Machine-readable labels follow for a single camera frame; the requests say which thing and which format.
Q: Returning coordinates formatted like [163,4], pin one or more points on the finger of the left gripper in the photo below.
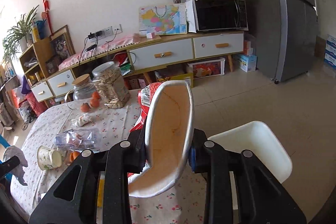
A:
[7,166]

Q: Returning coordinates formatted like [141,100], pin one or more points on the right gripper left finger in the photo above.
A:
[73,197]

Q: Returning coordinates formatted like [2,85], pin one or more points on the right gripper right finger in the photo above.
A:
[261,197]

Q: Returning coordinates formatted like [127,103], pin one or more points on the white trash bin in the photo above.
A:
[257,137]

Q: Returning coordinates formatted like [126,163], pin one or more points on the floral paper cup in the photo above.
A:
[48,158]

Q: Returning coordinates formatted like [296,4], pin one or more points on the clear plastic bottle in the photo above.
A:
[78,139]

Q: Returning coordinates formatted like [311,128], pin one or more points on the crumpled snack wrapper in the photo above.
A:
[82,120]

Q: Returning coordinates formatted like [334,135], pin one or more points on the mandarin orange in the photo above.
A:
[85,108]
[94,103]
[96,95]

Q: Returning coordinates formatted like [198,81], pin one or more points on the cherry print tablecloth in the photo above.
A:
[183,203]

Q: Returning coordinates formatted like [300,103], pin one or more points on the glass jar with cork lid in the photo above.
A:
[83,88]

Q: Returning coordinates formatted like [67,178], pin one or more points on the plastic jar of seeds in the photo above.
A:
[110,85]

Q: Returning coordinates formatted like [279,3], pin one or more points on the wooden tv cabinet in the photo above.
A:
[144,56]

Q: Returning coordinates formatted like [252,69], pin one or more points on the yellow cardboard box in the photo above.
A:
[188,77]

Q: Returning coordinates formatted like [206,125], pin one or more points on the wooden shelf cabinet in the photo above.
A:
[34,61]

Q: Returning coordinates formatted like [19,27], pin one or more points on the pink keyboard cover cloth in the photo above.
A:
[104,48]

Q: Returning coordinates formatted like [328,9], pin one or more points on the red gift box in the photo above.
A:
[208,68]

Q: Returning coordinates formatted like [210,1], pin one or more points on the framed cat picture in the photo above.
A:
[62,43]

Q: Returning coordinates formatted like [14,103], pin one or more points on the potted spider plant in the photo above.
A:
[23,27]

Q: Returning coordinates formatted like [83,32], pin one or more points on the colourful china map board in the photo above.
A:
[163,19]

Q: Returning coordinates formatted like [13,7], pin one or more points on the stacked blue water cartons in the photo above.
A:
[330,51]

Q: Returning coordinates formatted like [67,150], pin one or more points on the brown cardboard box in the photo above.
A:
[320,45]

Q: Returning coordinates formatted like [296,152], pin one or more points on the black microwave oven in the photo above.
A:
[216,15]

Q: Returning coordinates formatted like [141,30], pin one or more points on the grey refrigerator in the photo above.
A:
[285,33]

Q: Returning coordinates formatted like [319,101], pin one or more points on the wall power socket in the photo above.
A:
[104,33]

